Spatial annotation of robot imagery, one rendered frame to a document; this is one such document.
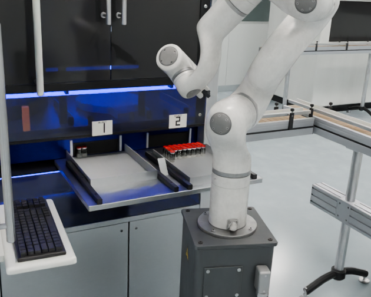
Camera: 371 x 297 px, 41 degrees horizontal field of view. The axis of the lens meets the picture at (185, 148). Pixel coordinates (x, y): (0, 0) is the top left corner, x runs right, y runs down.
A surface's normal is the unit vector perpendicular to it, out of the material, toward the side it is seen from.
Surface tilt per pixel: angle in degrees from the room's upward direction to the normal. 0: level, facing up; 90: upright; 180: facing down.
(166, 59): 62
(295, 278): 0
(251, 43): 90
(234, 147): 129
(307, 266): 0
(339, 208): 90
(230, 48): 90
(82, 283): 90
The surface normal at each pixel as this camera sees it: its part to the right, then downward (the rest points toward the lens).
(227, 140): -0.30, 0.79
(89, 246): 0.46, 0.30
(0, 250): 0.04, -0.95
